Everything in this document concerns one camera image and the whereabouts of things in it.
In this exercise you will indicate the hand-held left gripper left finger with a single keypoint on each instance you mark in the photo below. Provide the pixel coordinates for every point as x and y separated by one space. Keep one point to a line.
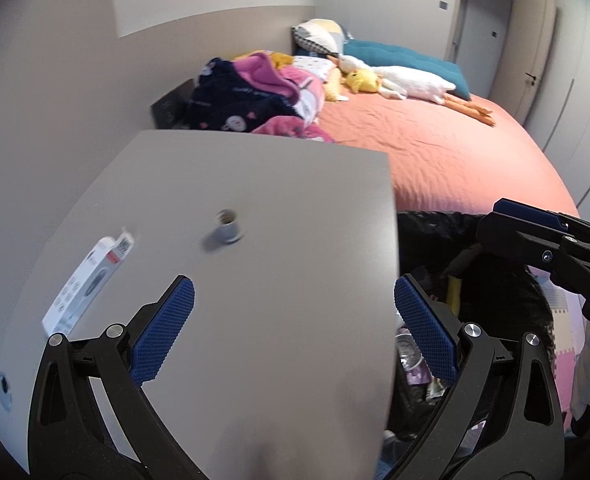
162 330

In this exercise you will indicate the white polka dot pillow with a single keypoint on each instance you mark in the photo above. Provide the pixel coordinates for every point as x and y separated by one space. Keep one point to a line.
315 65

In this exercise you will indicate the white cardboard box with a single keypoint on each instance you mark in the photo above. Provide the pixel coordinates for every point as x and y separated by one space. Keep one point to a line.
82 285

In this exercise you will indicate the white wardrobe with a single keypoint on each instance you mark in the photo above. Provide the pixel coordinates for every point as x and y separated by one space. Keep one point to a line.
580 90

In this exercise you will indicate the foam puzzle mat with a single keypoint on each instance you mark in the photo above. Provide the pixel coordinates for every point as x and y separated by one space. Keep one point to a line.
565 340

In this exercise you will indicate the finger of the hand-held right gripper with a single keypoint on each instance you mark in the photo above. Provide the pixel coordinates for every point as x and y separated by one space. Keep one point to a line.
520 242
530 211

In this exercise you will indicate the yellow cloth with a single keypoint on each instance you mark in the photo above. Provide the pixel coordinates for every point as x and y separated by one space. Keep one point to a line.
277 59

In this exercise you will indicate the bed with orange sheet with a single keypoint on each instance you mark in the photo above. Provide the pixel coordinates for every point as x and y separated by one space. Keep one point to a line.
450 160

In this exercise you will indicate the clear plastic bottle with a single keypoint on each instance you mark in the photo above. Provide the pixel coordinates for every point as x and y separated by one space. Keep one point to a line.
409 350

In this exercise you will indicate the beige open door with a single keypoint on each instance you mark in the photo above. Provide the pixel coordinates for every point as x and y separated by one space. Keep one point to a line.
537 35

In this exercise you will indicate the bin with black bag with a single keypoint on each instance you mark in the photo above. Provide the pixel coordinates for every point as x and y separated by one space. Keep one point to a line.
505 300

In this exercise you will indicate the patchwork pillow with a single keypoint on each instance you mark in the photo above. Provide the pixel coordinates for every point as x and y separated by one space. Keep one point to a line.
320 35

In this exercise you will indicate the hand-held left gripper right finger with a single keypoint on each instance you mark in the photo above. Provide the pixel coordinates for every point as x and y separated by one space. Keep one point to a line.
425 330

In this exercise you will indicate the yellow dotted pillow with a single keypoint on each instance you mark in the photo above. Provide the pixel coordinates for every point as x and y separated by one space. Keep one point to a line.
332 87

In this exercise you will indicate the white goose plush toy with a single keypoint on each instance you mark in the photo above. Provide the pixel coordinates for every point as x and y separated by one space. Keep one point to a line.
415 80

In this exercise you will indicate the dark nightstand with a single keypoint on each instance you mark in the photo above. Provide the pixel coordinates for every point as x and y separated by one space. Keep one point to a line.
170 107

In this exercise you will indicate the yellow packet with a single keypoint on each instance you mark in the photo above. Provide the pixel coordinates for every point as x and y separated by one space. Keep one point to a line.
455 294

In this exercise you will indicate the small grey cylinder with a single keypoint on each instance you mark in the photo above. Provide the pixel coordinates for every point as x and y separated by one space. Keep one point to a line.
225 230

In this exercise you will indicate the long teal pillow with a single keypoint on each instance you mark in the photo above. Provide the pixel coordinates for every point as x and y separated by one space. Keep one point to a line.
405 52

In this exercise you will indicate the pink and navy blanket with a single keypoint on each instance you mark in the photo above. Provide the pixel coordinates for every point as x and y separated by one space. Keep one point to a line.
235 100

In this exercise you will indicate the yellow duck plush toy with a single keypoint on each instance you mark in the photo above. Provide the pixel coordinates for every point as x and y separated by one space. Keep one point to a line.
360 81

